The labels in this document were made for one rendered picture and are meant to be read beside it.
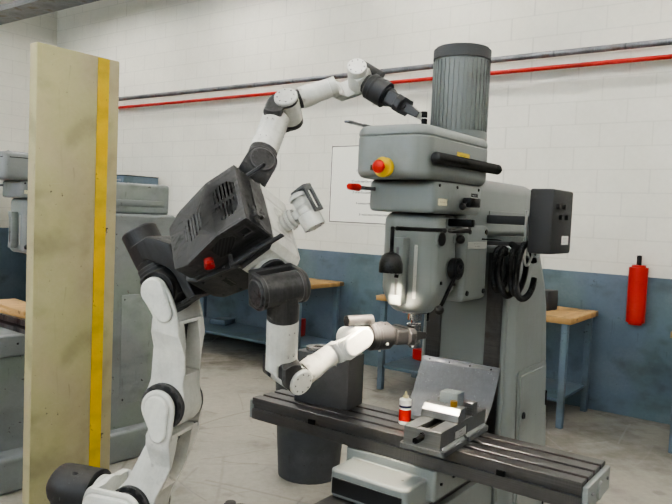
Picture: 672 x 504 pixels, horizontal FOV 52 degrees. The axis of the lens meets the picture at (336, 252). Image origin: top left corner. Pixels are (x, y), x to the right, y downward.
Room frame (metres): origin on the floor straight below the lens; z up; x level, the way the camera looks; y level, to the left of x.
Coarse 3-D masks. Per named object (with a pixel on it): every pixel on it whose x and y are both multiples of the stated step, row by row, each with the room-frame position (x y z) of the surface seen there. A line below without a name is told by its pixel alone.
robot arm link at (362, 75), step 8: (352, 64) 2.26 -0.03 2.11; (360, 64) 2.26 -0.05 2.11; (368, 64) 2.32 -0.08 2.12; (352, 72) 2.25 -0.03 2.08; (360, 72) 2.25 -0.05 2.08; (368, 72) 2.28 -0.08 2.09; (376, 72) 2.30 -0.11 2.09; (384, 72) 2.31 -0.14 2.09; (352, 80) 2.28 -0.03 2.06; (360, 80) 2.27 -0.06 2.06; (368, 80) 2.26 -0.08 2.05; (376, 80) 2.25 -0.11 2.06; (352, 88) 2.32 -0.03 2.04; (360, 88) 2.29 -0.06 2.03; (368, 88) 2.25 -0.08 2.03
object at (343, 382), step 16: (304, 352) 2.44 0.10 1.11; (336, 368) 2.38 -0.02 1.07; (352, 368) 2.38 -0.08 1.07; (320, 384) 2.41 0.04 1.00; (336, 384) 2.38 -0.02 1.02; (352, 384) 2.38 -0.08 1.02; (304, 400) 2.44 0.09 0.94; (320, 400) 2.41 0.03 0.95; (336, 400) 2.37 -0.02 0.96; (352, 400) 2.39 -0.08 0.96
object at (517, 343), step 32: (544, 288) 2.68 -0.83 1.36; (448, 320) 2.56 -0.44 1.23; (480, 320) 2.48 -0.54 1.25; (512, 320) 2.44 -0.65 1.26; (544, 320) 2.69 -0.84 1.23; (448, 352) 2.56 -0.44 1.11; (480, 352) 2.48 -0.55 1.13; (512, 352) 2.44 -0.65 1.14; (544, 352) 2.70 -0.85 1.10; (512, 384) 2.44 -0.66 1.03; (544, 384) 2.68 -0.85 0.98; (512, 416) 2.44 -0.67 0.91; (544, 416) 2.70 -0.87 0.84
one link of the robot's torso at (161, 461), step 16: (144, 400) 2.01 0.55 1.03; (160, 400) 1.98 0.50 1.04; (144, 416) 2.01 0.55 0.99; (160, 416) 1.98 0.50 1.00; (160, 432) 1.98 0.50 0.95; (176, 432) 2.03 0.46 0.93; (192, 432) 2.11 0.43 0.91; (144, 448) 2.05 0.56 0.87; (160, 448) 2.00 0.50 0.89; (176, 448) 2.12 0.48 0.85; (144, 464) 2.05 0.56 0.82; (160, 464) 2.03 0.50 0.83; (176, 464) 2.12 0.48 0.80; (128, 480) 2.07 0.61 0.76; (144, 480) 2.05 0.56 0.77; (160, 480) 2.03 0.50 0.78; (144, 496) 2.04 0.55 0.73; (160, 496) 2.07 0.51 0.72
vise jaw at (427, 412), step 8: (432, 400) 2.14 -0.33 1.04; (424, 408) 2.10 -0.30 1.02; (432, 408) 2.09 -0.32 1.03; (440, 408) 2.08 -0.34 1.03; (448, 408) 2.07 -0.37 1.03; (456, 408) 2.06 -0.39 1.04; (464, 408) 2.07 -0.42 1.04; (432, 416) 2.08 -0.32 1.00; (440, 416) 2.06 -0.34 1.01; (448, 416) 2.05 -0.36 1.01; (456, 416) 2.03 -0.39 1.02; (464, 416) 2.07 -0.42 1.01
